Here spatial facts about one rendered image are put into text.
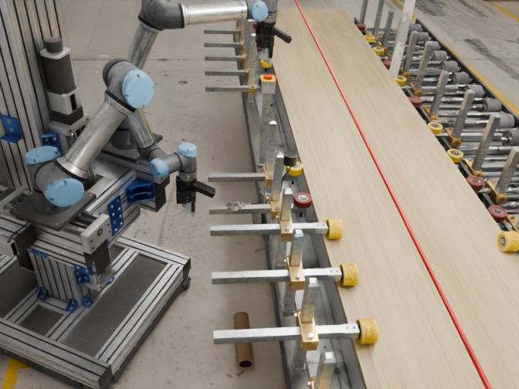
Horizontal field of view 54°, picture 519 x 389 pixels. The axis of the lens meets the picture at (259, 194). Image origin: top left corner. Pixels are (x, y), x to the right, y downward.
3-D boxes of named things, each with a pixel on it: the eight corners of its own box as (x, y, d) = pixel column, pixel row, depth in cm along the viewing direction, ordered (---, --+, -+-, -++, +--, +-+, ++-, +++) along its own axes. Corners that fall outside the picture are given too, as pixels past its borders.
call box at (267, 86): (260, 95, 248) (261, 80, 243) (259, 89, 254) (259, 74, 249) (274, 95, 249) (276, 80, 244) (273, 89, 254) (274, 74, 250)
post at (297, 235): (283, 324, 201) (294, 235, 172) (281, 317, 204) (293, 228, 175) (291, 323, 201) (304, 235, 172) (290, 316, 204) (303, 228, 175)
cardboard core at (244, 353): (237, 360, 252) (234, 312, 275) (237, 369, 256) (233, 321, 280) (253, 359, 253) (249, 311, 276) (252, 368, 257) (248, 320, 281)
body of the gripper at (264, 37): (255, 42, 239) (256, 17, 231) (273, 43, 240) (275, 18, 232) (256, 49, 233) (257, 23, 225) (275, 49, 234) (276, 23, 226)
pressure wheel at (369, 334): (362, 323, 159) (354, 315, 167) (362, 348, 160) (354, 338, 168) (381, 323, 160) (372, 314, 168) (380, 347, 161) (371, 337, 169)
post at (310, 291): (292, 377, 180) (307, 285, 151) (291, 368, 183) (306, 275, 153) (302, 376, 180) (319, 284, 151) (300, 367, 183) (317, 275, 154)
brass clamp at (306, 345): (299, 351, 159) (301, 341, 155) (293, 317, 169) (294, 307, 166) (318, 350, 159) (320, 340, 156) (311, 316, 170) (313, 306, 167)
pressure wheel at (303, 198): (293, 222, 227) (296, 202, 220) (290, 211, 233) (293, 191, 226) (310, 221, 228) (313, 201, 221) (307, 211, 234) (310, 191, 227)
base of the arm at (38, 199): (23, 208, 188) (16, 186, 182) (51, 186, 199) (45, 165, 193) (56, 219, 184) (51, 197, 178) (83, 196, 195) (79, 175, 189)
